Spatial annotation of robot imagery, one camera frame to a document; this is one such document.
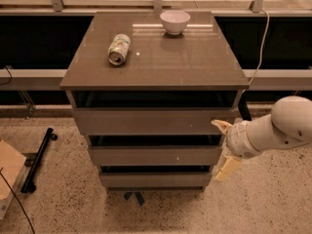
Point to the grey drawer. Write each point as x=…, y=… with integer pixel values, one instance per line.
x=154, y=156
x=155, y=180
x=100, y=122

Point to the grey top drawer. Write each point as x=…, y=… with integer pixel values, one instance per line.
x=100, y=122

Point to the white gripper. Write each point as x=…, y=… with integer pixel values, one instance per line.
x=238, y=139

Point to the wooden board on left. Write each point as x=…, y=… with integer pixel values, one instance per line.
x=12, y=167

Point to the grey drawer cabinet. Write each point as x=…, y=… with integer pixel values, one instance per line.
x=195, y=70

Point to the grey bottom drawer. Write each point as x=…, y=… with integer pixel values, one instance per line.
x=155, y=180

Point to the white ceramic bowl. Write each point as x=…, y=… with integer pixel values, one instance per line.
x=174, y=22

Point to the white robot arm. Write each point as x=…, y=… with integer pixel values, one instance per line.
x=287, y=126

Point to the green soda can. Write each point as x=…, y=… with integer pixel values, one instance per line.
x=118, y=49

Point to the black metal bar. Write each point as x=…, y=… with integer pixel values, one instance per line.
x=29, y=185

